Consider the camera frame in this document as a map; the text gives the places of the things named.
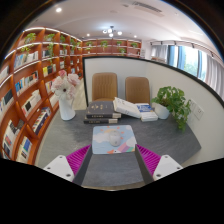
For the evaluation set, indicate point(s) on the thick dark grey book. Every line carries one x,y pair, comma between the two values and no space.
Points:
100,108

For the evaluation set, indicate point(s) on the orange curved bookshelf unit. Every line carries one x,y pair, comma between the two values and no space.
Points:
30,100

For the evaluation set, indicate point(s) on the white computer mouse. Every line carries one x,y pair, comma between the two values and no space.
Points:
115,138

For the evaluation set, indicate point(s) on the white wall socket plate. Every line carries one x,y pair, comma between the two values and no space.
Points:
192,105
199,112

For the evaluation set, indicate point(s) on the window with white curtains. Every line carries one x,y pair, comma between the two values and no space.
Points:
190,60

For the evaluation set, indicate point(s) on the white and blue book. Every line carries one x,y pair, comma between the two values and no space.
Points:
148,115

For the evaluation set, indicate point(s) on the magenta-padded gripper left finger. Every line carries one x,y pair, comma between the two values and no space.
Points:
61,166

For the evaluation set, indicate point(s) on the ceiling air vent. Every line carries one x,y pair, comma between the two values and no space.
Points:
146,7

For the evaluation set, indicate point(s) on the pink and white flowers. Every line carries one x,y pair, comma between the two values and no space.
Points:
65,85

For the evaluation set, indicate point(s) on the ceiling light cluster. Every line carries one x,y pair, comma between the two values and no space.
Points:
111,31

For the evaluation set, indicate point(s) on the tan ribbed chair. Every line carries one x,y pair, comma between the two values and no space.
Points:
137,90
104,86

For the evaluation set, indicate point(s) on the thick white book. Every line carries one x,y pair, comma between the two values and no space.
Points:
126,107

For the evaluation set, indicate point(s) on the sun and cloud mouse pad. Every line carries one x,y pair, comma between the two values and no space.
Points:
100,140

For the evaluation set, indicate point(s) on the green plant in white pot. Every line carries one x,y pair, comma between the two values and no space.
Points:
171,101

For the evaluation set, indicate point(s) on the orange shelf unit with plants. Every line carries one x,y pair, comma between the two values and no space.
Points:
110,48

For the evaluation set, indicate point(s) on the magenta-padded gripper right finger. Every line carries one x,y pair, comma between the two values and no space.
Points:
165,166

